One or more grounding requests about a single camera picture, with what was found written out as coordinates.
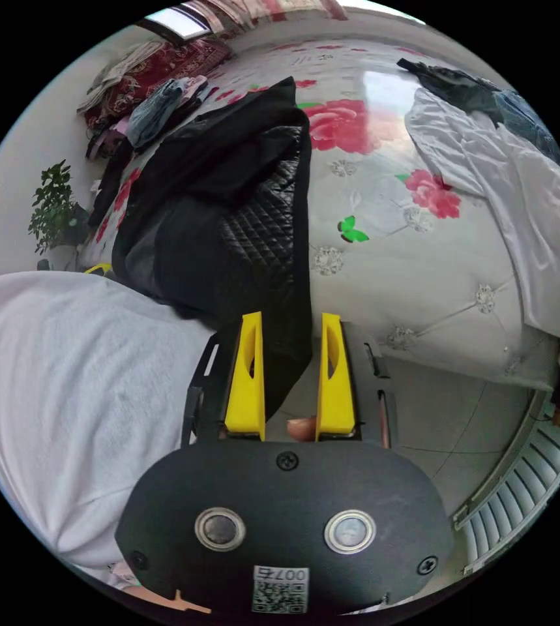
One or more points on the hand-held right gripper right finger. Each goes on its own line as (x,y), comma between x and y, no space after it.
(336,396)

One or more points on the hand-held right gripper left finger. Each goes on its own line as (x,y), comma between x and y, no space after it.
(246,391)

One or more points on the black long sleeve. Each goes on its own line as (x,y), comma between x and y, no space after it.
(221,195)

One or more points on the person's right hand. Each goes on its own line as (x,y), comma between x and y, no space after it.
(302,428)

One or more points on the green potted plant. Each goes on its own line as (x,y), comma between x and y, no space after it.
(54,210)

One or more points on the bed with floral sheet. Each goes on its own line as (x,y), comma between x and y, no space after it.
(397,274)

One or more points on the person's body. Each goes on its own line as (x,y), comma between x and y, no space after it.
(64,401)

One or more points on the pile of clothes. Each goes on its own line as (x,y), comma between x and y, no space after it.
(514,176)
(152,115)

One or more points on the white radiator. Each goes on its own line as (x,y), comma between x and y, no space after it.
(519,499)

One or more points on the red patterned blanket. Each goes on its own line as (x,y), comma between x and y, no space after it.
(157,66)

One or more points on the window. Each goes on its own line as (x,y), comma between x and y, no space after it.
(177,23)

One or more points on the floral curtain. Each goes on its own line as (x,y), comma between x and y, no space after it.
(270,11)

